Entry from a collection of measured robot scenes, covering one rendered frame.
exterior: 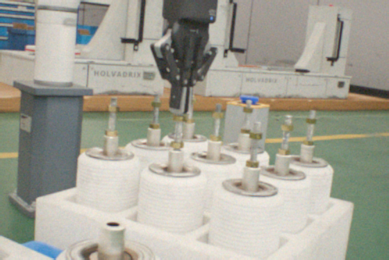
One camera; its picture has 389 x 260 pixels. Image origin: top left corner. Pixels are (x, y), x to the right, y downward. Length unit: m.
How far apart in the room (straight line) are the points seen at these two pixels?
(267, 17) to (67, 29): 6.52
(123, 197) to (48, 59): 0.54
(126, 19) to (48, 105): 2.06
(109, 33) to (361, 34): 4.03
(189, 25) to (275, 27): 6.84
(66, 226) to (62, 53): 0.55
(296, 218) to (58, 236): 0.35
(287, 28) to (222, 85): 3.96
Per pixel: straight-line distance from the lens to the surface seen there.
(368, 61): 6.59
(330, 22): 4.49
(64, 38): 1.28
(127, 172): 0.81
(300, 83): 4.09
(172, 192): 0.74
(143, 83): 3.18
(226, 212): 0.70
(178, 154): 0.76
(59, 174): 1.31
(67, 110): 1.28
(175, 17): 0.72
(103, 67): 3.04
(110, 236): 0.46
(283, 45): 7.45
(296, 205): 0.81
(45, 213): 0.85
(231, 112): 1.14
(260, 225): 0.70
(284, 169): 0.82
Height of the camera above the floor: 0.44
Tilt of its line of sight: 10 degrees down
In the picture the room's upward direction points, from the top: 6 degrees clockwise
